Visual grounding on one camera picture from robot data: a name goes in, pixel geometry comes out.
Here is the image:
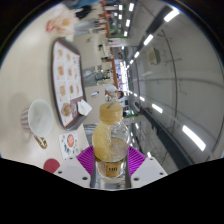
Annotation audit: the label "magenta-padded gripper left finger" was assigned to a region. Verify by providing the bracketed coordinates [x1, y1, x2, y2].
[53, 144, 100, 189]

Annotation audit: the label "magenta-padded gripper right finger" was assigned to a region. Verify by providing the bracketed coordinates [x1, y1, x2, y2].
[126, 144, 168, 189]

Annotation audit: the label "clear bottle with yellow cap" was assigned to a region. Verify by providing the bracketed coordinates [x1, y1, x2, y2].
[91, 101, 132, 181]

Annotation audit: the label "ceiling strip lights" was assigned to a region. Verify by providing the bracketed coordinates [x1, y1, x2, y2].
[116, 2, 208, 153]

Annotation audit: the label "white paper napkin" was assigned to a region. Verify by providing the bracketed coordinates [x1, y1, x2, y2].
[77, 99, 93, 117]

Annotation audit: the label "printed paper tray liner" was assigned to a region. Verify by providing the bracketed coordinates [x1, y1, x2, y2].
[53, 41, 84, 127]

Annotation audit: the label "ceiling air conditioner unit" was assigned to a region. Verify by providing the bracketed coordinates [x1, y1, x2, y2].
[147, 48, 162, 66]

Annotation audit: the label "beige cafeteria chairs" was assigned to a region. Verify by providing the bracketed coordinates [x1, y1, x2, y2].
[71, 18, 134, 138]

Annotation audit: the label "crumpled orange food wrapper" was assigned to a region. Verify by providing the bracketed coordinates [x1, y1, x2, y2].
[45, 9, 79, 36]

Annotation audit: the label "black backpack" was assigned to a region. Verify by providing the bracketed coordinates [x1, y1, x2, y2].
[75, 4, 94, 20]

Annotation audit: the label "patterned mug with gold handle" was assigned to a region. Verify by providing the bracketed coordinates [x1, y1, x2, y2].
[20, 99, 54, 150]

